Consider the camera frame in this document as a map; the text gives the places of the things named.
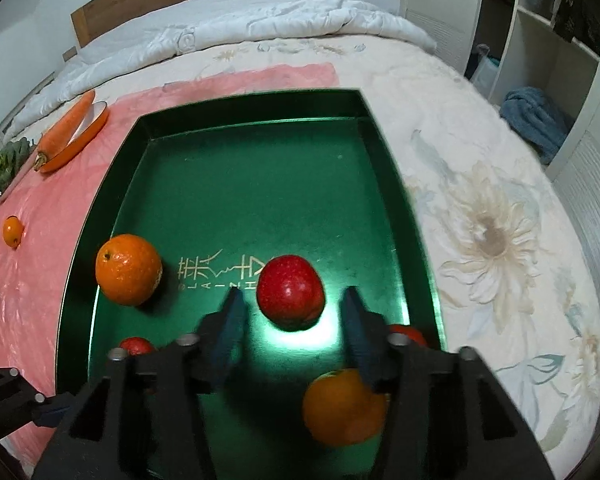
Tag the wall socket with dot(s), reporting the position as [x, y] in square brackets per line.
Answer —
[70, 52]

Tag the orange rimmed plate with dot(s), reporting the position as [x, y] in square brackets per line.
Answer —
[95, 120]

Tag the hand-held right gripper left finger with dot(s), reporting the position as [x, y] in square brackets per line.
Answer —
[230, 330]

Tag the green leafy vegetable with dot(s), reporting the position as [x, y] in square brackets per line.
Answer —
[10, 162]

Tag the dark hanging garments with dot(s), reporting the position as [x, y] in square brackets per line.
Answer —
[577, 10]

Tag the carrot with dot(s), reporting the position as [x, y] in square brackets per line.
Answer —
[65, 127]

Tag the orange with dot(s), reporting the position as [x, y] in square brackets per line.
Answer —
[128, 270]
[340, 410]
[12, 231]

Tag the teal bag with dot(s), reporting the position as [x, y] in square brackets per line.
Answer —
[485, 67]

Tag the red apple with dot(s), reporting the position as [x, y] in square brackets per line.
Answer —
[290, 294]
[412, 332]
[136, 346]

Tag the blue towel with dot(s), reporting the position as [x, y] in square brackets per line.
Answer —
[532, 115]

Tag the white wardrobe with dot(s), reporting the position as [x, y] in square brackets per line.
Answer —
[440, 0]

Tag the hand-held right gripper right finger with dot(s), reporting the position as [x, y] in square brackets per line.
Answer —
[357, 335]

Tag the white duvet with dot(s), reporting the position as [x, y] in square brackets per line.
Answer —
[230, 25]

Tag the green tray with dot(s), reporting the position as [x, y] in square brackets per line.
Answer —
[255, 185]

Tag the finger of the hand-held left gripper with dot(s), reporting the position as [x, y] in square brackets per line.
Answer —
[55, 410]

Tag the pink cloth mat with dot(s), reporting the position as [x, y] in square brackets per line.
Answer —
[40, 260]

